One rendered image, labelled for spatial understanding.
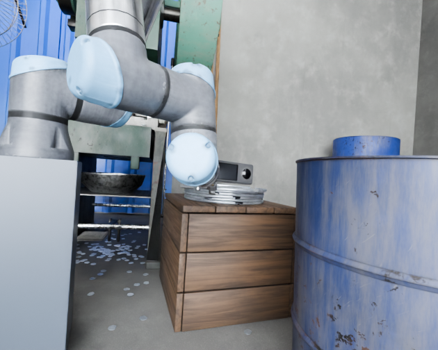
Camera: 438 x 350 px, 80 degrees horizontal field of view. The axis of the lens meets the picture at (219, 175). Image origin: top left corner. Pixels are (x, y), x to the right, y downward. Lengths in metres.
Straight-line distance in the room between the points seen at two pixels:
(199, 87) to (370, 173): 0.28
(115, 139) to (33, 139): 0.66
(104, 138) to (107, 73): 0.97
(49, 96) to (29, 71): 0.06
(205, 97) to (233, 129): 2.38
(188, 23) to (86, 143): 0.71
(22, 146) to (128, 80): 0.37
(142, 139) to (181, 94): 0.90
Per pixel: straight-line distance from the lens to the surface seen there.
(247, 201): 0.84
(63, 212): 0.65
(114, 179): 1.37
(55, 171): 0.65
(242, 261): 0.81
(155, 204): 1.22
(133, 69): 0.36
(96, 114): 0.75
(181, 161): 0.37
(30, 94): 0.70
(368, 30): 3.96
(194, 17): 1.35
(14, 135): 0.69
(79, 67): 0.35
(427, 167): 0.41
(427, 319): 0.45
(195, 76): 0.43
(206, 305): 0.82
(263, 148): 2.88
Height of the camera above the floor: 0.44
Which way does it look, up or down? level
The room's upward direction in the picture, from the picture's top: 4 degrees clockwise
